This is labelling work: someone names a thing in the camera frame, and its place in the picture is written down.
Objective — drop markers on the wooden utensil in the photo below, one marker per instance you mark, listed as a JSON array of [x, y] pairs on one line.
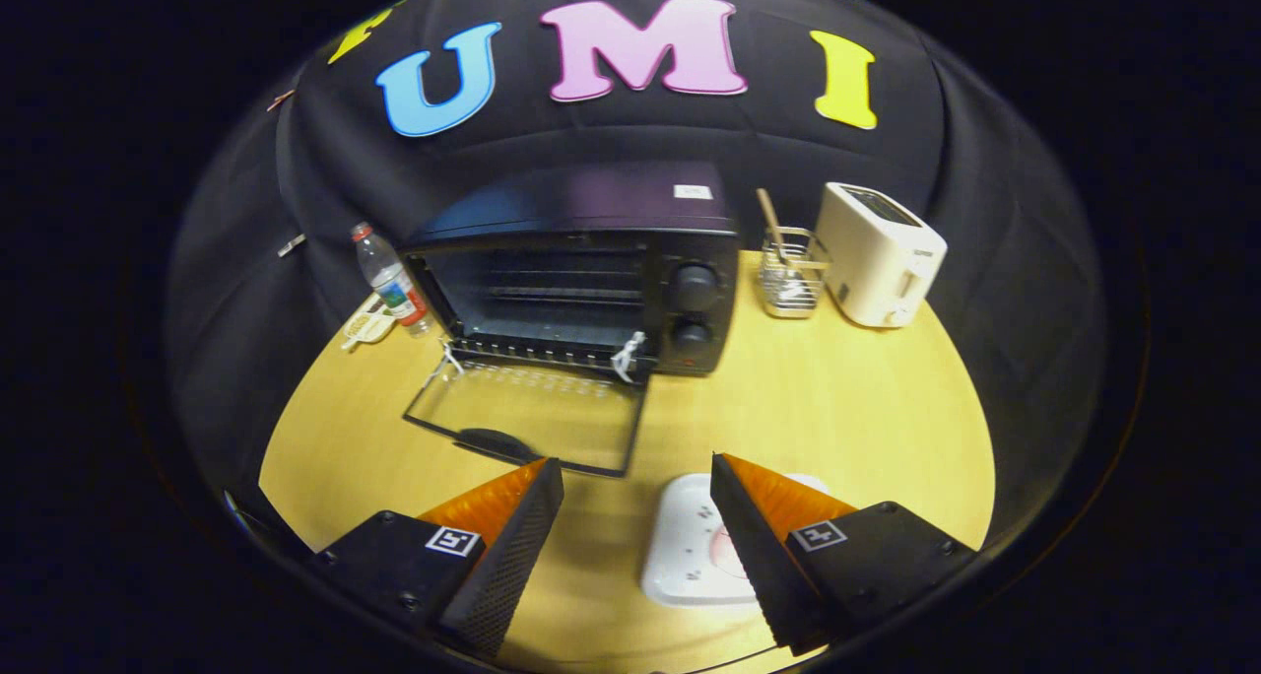
[[769, 218]]

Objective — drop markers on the small snack dish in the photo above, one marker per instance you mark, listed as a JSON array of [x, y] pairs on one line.
[[367, 326]]

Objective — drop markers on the silver metal clip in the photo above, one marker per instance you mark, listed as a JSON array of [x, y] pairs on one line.
[[291, 245]]

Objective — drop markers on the pink ham slice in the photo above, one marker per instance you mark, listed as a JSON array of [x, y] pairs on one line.
[[726, 548]]

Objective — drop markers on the plastic water bottle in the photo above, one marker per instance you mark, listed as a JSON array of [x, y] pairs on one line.
[[392, 285]]

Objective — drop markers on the white square plate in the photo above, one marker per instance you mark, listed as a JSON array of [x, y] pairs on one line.
[[685, 546]]

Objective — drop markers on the black backdrop cloth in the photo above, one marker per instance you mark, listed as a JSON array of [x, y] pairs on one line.
[[611, 132]]

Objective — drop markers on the white bread toaster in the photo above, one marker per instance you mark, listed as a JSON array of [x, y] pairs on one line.
[[877, 260]]

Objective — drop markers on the wooden clothespin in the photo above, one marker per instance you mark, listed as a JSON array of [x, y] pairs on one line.
[[281, 101]]

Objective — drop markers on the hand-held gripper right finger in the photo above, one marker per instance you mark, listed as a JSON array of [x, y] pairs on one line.
[[759, 556]]

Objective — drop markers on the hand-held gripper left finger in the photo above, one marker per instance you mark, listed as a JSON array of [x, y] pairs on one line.
[[512, 556]]

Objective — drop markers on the black toaster oven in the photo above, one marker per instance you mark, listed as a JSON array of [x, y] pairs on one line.
[[591, 211]]

